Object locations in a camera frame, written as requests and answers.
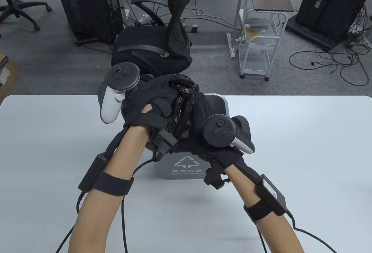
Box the person's right forearm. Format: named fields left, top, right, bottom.
left=225, top=164, right=305, bottom=253

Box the braided black cable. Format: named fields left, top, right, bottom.
left=256, top=227, right=269, bottom=253
left=121, top=160, right=154, bottom=253

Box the black strapped arm pack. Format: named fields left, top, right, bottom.
left=78, top=153, right=135, bottom=197
left=244, top=174, right=287, bottom=224

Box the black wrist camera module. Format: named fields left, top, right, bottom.
left=203, top=164, right=230, bottom=189
left=151, top=130, right=178, bottom=160

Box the person's right hand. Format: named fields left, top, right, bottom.
left=174, top=92, right=247, bottom=175

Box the grey plastic trash bin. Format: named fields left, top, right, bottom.
left=157, top=93, right=231, bottom=180

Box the cardboard box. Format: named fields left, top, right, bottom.
left=0, top=53, right=19, bottom=99

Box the black computer tower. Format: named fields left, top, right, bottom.
left=55, top=0, right=124, bottom=46

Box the black floor cable tangle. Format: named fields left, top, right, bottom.
left=289, top=3, right=372, bottom=86

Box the white rolling cart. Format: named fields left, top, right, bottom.
left=238, top=9, right=288, bottom=81

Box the person's left forearm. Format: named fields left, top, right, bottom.
left=68, top=125, right=151, bottom=253

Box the black mesh office chair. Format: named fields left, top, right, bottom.
left=111, top=0, right=194, bottom=80

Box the thin black cable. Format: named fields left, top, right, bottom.
left=55, top=191, right=87, bottom=253
left=286, top=211, right=339, bottom=253

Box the black garbage bag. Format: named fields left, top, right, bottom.
left=166, top=74, right=198, bottom=149

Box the black equipment cabinet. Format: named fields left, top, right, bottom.
left=285, top=0, right=369, bottom=51

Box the person's left hand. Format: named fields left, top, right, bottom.
left=121, top=74, right=180, bottom=137

